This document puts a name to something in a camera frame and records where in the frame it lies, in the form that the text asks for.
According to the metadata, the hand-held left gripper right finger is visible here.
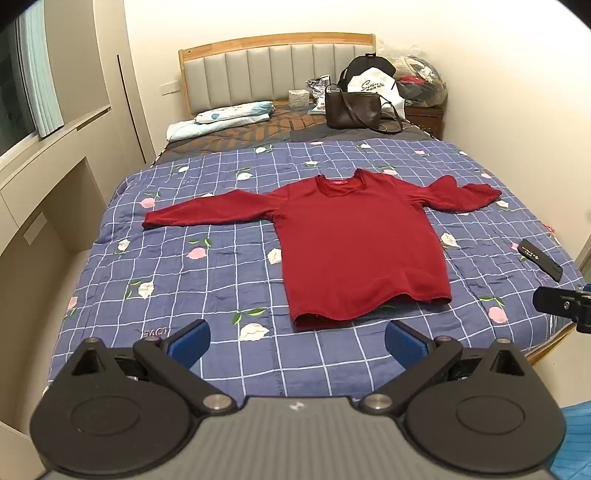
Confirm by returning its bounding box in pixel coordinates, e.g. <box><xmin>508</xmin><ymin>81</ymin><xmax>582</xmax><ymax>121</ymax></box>
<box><xmin>359</xmin><ymin>320</ymin><xmax>535</xmax><ymax>417</ymax></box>

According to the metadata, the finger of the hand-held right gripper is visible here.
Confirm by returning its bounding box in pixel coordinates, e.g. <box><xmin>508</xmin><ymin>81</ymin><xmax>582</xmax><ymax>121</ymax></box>
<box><xmin>532</xmin><ymin>284</ymin><xmax>591</xmax><ymax>334</ymax></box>

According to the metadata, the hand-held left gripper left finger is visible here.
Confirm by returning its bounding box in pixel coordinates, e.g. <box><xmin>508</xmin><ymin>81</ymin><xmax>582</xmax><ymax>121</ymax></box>
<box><xmin>68</xmin><ymin>319</ymin><xmax>237</xmax><ymax>419</ymax></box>

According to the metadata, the red long-sleeve shirt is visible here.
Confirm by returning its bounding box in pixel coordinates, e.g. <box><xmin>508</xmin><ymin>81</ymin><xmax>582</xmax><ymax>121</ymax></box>
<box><xmin>141</xmin><ymin>168</ymin><xmax>503</xmax><ymax>334</ymax></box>

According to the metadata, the clear plastic bag of clothes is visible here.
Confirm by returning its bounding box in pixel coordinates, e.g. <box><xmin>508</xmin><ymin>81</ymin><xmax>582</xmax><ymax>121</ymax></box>
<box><xmin>376</xmin><ymin>44</ymin><xmax>448</xmax><ymax>110</ymax></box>

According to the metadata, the black remote control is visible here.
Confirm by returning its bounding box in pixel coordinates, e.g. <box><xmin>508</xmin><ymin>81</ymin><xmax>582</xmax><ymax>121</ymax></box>
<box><xmin>517</xmin><ymin>239</ymin><xmax>564</xmax><ymax>283</ymax></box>

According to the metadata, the blue floral checked quilt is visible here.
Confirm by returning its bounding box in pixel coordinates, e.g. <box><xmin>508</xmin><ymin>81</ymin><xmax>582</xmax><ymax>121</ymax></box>
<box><xmin>59</xmin><ymin>138</ymin><xmax>585</xmax><ymax>398</ymax></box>

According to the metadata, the blue plastic object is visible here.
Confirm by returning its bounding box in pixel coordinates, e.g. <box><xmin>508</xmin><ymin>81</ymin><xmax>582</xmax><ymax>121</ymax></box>
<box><xmin>558</xmin><ymin>401</ymin><xmax>591</xmax><ymax>480</ymax></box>

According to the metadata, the white wardrobe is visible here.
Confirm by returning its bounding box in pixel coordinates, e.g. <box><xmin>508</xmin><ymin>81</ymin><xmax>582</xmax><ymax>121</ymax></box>
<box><xmin>0</xmin><ymin>104</ymin><xmax>114</xmax><ymax>260</ymax></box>

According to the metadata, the wooden nightstand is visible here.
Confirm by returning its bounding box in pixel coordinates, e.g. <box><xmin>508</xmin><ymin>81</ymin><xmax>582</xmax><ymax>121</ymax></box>
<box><xmin>404</xmin><ymin>102</ymin><xmax>446</xmax><ymax>141</ymax></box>

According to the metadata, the light blue folded blanket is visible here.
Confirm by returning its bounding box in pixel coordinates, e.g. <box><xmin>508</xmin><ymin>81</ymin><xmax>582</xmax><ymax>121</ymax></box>
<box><xmin>166</xmin><ymin>100</ymin><xmax>276</xmax><ymax>142</ymax></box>

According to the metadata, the brown patterned mat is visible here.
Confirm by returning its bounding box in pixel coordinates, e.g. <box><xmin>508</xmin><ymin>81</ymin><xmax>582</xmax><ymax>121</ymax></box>
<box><xmin>152</xmin><ymin>108</ymin><xmax>439</xmax><ymax>163</ymax></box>

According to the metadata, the brown leather handbag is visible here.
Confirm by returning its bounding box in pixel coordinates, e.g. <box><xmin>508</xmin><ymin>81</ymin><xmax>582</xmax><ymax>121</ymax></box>
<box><xmin>324</xmin><ymin>83</ymin><xmax>406</xmax><ymax>136</ymax></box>

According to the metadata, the white shopping bag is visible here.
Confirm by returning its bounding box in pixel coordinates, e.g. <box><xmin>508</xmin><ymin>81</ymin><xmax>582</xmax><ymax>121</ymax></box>
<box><xmin>346</xmin><ymin>67</ymin><xmax>407</xmax><ymax>121</ymax></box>

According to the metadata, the silver foil packet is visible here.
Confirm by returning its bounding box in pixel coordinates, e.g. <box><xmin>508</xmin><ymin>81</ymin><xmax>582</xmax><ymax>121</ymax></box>
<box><xmin>306</xmin><ymin>74</ymin><xmax>334</xmax><ymax>114</ymax></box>

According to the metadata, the wooden bed with padded headboard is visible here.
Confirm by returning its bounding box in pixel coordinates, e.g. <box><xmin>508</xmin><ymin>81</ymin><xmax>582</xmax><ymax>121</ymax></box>
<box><xmin>178</xmin><ymin>33</ymin><xmax>583</xmax><ymax>367</ymax></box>

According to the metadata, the beige wardrobe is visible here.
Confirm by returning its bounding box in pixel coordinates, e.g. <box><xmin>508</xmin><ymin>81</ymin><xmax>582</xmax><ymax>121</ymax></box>
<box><xmin>92</xmin><ymin>0</ymin><xmax>158</xmax><ymax>165</ymax></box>

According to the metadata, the black backpack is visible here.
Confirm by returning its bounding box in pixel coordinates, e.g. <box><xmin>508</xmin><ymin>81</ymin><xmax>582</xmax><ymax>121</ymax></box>
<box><xmin>337</xmin><ymin>54</ymin><xmax>397</xmax><ymax>89</ymax></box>

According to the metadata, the pale window curtain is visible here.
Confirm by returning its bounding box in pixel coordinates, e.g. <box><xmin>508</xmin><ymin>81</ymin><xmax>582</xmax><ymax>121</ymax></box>
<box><xmin>16</xmin><ymin>0</ymin><xmax>65</xmax><ymax>139</ymax></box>

